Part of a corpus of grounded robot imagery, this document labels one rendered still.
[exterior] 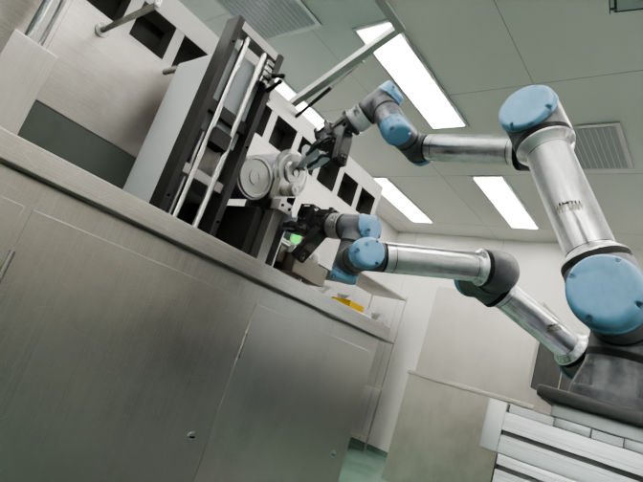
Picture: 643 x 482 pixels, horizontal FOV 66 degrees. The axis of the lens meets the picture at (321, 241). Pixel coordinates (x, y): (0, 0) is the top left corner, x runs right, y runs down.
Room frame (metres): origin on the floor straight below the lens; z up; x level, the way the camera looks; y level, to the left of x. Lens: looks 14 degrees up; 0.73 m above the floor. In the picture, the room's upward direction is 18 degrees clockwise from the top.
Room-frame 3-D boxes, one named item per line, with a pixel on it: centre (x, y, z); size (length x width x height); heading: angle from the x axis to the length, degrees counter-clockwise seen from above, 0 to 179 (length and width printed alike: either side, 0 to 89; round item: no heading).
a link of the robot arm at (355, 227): (1.29, -0.09, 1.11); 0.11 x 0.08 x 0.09; 47
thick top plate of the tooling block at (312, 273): (1.67, 0.15, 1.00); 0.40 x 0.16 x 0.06; 47
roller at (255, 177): (1.43, 0.33, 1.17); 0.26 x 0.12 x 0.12; 47
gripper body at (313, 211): (1.40, 0.03, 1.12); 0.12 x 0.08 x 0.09; 47
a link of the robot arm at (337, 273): (1.27, -0.09, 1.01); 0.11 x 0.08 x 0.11; 10
